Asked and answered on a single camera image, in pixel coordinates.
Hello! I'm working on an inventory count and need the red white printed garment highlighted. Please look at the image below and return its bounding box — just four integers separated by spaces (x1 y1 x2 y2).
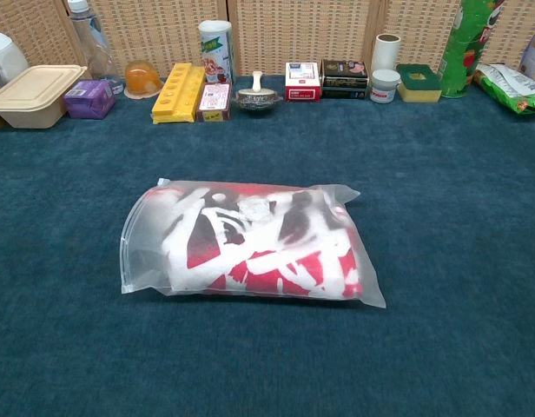
161 184 365 301

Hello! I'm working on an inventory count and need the bagged red white garment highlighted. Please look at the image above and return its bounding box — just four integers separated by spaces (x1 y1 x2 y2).
119 176 387 309

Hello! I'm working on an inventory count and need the green snack bag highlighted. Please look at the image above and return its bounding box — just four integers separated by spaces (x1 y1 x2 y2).
472 63 535 116

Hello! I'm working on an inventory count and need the small white desiccant packet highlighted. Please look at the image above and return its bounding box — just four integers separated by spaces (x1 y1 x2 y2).
239 199 277 225

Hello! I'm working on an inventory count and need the patterned glass bowl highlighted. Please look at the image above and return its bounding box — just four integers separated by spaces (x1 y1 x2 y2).
232 88 284 115

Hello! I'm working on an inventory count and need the dark red labelled box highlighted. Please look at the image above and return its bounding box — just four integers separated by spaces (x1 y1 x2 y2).
195 81 233 123

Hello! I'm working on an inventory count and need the red white carton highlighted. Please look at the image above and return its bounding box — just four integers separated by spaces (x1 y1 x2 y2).
284 61 322 103

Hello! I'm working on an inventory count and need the yellow holed block tray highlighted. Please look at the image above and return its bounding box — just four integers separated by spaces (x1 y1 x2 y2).
151 62 207 126

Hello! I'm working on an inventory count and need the black printed tin box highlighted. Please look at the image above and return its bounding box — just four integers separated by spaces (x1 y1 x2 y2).
320 58 370 100

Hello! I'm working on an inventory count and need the white printed canister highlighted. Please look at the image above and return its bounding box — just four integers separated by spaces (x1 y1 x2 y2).
197 19 234 86

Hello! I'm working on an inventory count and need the small white jar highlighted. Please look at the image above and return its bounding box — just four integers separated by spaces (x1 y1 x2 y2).
369 69 401 104

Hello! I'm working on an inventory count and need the woven rattan folding screen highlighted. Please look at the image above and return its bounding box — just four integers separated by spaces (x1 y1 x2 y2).
0 0 535 82

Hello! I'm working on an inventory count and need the orange jelly cup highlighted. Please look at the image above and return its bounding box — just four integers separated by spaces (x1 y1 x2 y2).
122 59 165 100

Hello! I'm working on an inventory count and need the white paper roll tube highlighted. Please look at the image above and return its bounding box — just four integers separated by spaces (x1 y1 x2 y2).
370 33 402 75

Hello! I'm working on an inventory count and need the green yellow sponge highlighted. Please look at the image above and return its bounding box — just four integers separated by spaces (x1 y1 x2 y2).
395 63 443 104

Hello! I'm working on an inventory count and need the purple small box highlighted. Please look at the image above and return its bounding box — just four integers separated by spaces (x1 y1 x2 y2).
62 79 117 121

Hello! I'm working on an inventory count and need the blue carpet table cover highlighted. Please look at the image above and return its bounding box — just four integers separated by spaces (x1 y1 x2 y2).
0 74 535 417

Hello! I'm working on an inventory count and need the clear plastic water bottle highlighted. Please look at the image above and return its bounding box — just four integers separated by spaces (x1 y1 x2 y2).
66 0 123 95

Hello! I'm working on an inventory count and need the green chips can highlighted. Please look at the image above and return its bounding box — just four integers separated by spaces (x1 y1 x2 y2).
439 0 507 99

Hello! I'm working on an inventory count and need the beige lidded lunch box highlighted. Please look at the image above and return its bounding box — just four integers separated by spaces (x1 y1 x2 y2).
0 64 89 130

